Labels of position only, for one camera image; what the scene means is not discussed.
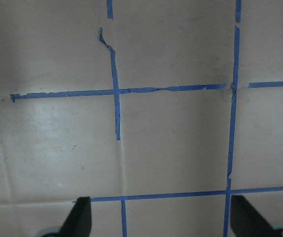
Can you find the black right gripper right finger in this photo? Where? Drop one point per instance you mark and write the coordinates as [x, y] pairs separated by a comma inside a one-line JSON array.
[[246, 221]]

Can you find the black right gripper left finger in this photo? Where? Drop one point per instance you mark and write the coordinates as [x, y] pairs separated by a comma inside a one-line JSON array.
[[79, 221]]

